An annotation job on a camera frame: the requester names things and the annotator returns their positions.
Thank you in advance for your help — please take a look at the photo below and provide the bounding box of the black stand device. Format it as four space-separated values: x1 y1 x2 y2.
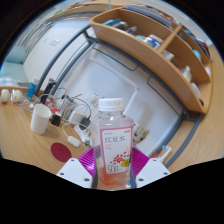
41 78 58 104

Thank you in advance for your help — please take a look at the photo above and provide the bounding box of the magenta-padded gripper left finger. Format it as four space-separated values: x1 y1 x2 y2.
56 147 99 190

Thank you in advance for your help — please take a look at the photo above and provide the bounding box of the teal bed cushion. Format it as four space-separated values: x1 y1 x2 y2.
0 45 28 84

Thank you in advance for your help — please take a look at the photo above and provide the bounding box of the blue tube white cap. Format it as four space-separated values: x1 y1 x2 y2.
26 75 40 100

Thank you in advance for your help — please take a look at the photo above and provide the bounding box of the clear drink bottle white cap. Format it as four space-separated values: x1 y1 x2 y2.
90 97 135 190

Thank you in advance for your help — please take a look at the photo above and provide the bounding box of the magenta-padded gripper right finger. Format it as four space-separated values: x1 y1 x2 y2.
127 147 172 190

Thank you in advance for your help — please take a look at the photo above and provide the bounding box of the white cup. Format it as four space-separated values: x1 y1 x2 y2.
30 103 53 135

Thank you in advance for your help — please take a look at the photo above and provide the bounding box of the flat round red coaster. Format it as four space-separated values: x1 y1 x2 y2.
50 142 73 163

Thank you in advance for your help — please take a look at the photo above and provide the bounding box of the white round roll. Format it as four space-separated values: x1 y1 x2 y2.
10 89 24 103
0 89 11 103

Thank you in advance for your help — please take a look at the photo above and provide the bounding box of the wooden shelf unit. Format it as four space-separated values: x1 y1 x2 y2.
89 3 214 115

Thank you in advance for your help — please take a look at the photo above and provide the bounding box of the black power adapter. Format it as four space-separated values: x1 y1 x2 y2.
49 114 63 127

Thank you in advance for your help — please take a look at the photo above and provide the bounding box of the white oval gadget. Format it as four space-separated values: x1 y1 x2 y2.
67 135 81 148

